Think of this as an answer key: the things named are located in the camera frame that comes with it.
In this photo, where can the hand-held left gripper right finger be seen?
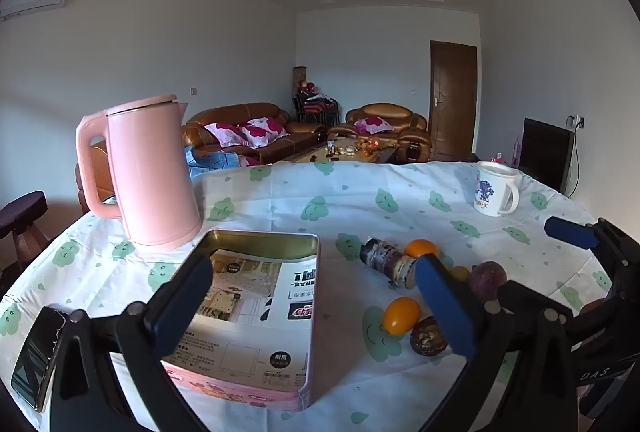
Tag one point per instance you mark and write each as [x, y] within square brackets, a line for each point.
[445, 307]

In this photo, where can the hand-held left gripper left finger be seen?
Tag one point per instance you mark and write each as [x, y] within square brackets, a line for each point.
[182, 297]

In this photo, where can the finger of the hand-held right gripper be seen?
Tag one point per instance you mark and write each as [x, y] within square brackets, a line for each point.
[600, 319]
[570, 232]

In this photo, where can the small yellow fruit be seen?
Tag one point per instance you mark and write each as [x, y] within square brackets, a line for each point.
[459, 273]

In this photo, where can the small oval orange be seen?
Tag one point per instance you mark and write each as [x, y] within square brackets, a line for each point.
[400, 314]

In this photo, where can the purple passion fruit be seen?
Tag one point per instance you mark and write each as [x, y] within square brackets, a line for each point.
[487, 279]

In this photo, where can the large orange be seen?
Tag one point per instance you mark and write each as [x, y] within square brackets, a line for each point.
[420, 247]

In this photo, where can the pink metal tin box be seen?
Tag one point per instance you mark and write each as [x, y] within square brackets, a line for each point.
[240, 399]

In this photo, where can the printed paper leaflet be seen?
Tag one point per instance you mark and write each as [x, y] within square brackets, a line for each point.
[250, 312]

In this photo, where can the black television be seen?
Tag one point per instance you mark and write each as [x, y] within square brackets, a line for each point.
[547, 152]

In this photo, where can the white printed mug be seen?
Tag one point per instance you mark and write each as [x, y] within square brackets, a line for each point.
[492, 194]

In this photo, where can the pink electric kettle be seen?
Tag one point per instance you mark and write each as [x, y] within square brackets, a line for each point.
[150, 172]

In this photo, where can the blue clothes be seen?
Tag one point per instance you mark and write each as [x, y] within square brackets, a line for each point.
[210, 160]

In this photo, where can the cloud print tablecloth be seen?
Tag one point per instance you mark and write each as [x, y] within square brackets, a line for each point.
[350, 192]

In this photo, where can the black smartphone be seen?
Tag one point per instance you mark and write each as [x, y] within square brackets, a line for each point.
[35, 362]

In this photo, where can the pink floral pillow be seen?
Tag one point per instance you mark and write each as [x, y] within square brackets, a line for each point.
[222, 132]
[372, 126]
[265, 127]

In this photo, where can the purple cushioned stool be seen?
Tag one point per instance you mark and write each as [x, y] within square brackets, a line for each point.
[25, 222]

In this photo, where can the brown wooden door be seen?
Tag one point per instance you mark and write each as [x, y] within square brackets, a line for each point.
[452, 97]

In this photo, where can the cluttered coffee table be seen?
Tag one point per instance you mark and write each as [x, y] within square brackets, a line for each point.
[340, 153]

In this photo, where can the brown leather sofa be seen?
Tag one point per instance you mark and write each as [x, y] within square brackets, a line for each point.
[225, 115]

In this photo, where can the brown leather armchair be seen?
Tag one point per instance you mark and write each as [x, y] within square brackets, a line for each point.
[385, 112]

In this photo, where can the stacked dark chairs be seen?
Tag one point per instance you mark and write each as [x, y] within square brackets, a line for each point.
[315, 110]

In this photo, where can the white wall socket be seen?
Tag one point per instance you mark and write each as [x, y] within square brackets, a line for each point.
[579, 120]

